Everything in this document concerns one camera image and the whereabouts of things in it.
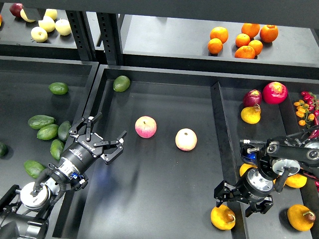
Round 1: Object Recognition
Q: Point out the pale yellow pear right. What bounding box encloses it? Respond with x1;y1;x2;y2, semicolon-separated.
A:
55;19;71;36

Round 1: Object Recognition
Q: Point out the pale yellow pear front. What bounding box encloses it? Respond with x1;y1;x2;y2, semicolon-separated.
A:
30;26;48;43

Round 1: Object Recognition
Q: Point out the pale yellow pear hidden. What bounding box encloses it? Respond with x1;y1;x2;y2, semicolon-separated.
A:
20;9;35;22

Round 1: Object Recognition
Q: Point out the pale pink apple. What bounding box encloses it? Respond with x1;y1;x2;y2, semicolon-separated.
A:
175;128;197;151

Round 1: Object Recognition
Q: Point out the orange lower right small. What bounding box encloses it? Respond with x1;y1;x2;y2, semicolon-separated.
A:
248;40;263;56

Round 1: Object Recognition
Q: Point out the black centre tray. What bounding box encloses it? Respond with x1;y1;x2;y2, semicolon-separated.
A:
49;65;233;239

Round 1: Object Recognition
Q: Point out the orange centre small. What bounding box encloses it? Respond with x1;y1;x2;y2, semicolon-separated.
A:
235;33;251;48

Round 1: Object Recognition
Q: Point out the pale yellow pear middle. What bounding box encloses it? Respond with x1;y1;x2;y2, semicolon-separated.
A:
38;16;55;32

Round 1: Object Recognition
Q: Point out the pink red apple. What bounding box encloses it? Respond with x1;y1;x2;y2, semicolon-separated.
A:
135;116;157;138

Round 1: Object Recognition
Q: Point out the black shelf upright post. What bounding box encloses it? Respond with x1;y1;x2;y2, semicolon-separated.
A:
97;12;124;66

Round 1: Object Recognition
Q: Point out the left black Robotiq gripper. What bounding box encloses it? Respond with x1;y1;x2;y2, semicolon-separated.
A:
61;112;127;173

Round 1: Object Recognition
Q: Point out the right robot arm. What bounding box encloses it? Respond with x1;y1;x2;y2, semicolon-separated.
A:
214;125;319;217

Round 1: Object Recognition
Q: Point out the black left tray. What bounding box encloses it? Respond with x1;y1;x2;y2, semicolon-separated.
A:
0;55;100;239

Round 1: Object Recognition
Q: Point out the dark red apple on shelf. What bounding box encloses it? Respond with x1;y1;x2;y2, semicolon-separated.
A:
9;3;23;18

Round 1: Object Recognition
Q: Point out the orange top right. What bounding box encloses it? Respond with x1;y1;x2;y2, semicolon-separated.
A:
260;25;279;43

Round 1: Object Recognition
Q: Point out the dark avocado at left edge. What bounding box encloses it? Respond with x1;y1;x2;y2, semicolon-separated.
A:
0;142;8;157

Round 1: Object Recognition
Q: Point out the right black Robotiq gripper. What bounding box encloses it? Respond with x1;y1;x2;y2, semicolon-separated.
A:
214;168;274;217

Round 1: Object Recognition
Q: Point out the cherry tomato bunch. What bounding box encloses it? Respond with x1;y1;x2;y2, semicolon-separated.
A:
294;91;319;128

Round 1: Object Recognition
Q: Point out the orange small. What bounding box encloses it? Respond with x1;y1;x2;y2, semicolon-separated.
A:
248;40;263;56
235;33;251;48

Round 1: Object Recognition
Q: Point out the pale yellow pear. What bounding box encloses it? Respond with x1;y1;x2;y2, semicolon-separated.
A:
55;19;71;36
44;8;58;20
30;26;48;43
38;16;55;32

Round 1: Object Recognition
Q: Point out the red chili pepper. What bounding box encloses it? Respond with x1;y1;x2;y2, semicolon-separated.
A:
309;117;319;139

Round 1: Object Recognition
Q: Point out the orange far left lower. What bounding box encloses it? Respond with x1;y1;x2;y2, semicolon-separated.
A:
207;38;223;54

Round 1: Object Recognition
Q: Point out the yellow pear under arm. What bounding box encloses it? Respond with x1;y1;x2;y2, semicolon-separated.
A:
284;174;307;188

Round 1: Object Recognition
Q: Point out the black tray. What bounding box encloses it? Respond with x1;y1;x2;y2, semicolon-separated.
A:
49;65;233;239
0;55;100;239
211;77;319;239

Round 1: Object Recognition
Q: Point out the dark green avocado upright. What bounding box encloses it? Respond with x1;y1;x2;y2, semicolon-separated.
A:
58;120;71;142

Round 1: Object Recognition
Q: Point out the black right tray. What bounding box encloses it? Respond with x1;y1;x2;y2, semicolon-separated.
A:
211;77;319;239

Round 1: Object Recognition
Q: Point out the pale yellow pear back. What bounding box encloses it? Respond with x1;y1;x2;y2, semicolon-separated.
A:
44;8;58;20

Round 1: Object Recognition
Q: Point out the dark red apple right tray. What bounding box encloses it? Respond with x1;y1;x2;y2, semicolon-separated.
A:
243;90;262;107

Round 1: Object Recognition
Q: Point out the orange front bottom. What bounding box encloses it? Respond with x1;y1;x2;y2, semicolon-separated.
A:
234;45;256;59

